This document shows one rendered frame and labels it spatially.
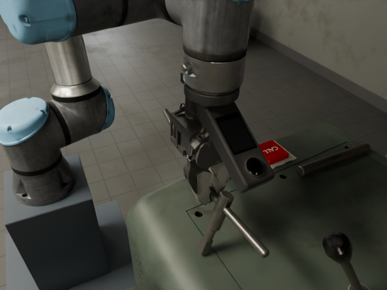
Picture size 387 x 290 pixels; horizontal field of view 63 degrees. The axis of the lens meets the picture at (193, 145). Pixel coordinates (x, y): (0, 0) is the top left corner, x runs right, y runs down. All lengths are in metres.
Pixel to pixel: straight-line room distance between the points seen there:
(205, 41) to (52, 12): 0.15
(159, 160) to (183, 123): 2.18
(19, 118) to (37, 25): 0.45
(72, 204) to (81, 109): 0.24
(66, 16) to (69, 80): 0.45
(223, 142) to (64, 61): 0.48
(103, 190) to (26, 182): 1.61
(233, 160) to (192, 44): 0.14
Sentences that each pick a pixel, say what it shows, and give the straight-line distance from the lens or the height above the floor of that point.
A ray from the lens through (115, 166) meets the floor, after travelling 2.60.
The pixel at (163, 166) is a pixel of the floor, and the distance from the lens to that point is 2.56.
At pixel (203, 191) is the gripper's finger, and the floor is 1.36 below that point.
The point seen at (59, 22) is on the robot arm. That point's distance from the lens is 0.34.
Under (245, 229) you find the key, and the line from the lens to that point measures 0.45.
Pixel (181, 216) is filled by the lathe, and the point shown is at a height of 1.26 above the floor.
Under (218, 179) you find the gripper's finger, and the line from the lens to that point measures 0.48.
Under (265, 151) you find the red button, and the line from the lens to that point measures 0.72.
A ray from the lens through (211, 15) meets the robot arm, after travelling 0.34.
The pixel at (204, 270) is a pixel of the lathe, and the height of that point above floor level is 1.25.
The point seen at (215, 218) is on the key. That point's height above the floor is 1.33.
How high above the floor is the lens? 1.71
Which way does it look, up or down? 38 degrees down
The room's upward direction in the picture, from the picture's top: 2 degrees clockwise
